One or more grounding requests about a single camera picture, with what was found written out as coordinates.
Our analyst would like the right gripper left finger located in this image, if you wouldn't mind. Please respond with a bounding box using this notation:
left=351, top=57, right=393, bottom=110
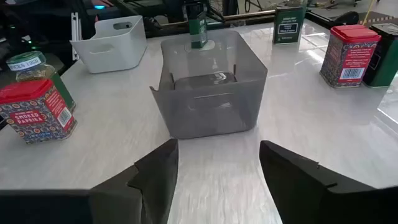
left=90, top=138, right=180, bottom=224

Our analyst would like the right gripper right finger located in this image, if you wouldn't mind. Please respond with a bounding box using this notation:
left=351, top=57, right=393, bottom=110
left=259, top=139, right=377, bottom=224

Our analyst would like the red-lidded smoked paprika tin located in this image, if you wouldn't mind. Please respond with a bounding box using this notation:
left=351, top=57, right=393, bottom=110
left=0, top=78, right=78, bottom=144
left=319, top=24, right=382, bottom=89

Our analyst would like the black pepper tin green label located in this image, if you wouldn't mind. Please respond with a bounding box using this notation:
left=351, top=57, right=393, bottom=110
left=362, top=22, right=398, bottom=88
left=272, top=6, right=305, bottom=45
left=186, top=1, right=208, bottom=50

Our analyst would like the grey translucent plastic bin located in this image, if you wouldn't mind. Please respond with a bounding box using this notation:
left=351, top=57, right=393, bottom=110
left=149, top=29, right=268, bottom=140

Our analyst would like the white plastic bin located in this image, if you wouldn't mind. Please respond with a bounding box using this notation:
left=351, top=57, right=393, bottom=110
left=70, top=15, right=148, bottom=75

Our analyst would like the white aluminium extrusion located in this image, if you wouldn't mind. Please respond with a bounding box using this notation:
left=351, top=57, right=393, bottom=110
left=70, top=12, right=82, bottom=60

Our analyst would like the black rounded object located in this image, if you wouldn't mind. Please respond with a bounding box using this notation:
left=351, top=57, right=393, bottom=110
left=334, top=11, right=360, bottom=27

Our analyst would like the black mat striped edge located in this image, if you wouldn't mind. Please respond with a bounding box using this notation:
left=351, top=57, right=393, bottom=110
left=360, top=11, right=398, bottom=27

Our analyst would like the long yellow cable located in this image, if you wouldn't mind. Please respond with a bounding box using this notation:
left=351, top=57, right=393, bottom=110
left=362, top=0, right=379, bottom=26

